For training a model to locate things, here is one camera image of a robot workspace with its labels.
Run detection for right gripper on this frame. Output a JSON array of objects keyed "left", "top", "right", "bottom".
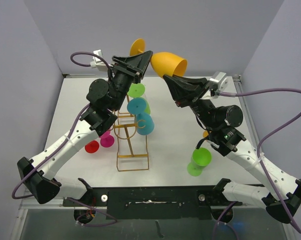
[{"left": 163, "top": 72, "right": 219, "bottom": 131}]

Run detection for orange goblet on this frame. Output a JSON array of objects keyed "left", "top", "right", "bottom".
[
  {"left": 129, "top": 38, "right": 188, "bottom": 78},
  {"left": 203, "top": 130, "right": 209, "bottom": 138}
]

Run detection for clear wine glass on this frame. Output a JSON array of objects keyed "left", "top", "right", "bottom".
[{"left": 142, "top": 86, "right": 148, "bottom": 100}]

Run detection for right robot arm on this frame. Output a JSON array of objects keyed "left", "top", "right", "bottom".
[{"left": 162, "top": 72, "right": 301, "bottom": 225}]

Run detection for light green goblet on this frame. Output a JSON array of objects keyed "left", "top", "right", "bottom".
[{"left": 127, "top": 83, "right": 151, "bottom": 115}]

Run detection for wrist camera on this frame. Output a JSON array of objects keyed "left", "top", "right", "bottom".
[
  {"left": 90, "top": 49, "right": 108, "bottom": 72},
  {"left": 208, "top": 71, "right": 228, "bottom": 97}
]

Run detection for red goblet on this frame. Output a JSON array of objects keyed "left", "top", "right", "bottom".
[{"left": 84, "top": 140, "right": 100, "bottom": 154}]

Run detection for cyan goblet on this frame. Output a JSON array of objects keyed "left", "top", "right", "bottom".
[{"left": 127, "top": 97, "right": 155, "bottom": 136}]

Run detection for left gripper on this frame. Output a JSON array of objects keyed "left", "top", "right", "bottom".
[{"left": 109, "top": 51, "right": 152, "bottom": 111}]

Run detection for gold wire glass rack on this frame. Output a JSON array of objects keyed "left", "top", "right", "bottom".
[{"left": 112, "top": 96, "right": 150, "bottom": 172}]

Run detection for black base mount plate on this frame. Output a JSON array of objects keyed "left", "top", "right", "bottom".
[{"left": 79, "top": 185, "right": 230, "bottom": 220}]

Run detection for green goblet front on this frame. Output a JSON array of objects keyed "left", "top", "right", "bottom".
[{"left": 187, "top": 147, "right": 212, "bottom": 177}]

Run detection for magenta goblet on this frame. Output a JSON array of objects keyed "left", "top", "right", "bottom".
[{"left": 99, "top": 131, "right": 115, "bottom": 148}]

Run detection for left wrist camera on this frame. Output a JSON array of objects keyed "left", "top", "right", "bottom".
[{"left": 90, "top": 49, "right": 108, "bottom": 72}]

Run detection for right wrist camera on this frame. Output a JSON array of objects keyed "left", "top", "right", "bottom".
[{"left": 208, "top": 71, "right": 228, "bottom": 97}]

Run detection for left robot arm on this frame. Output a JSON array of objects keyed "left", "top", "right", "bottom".
[{"left": 17, "top": 50, "right": 153, "bottom": 206}]

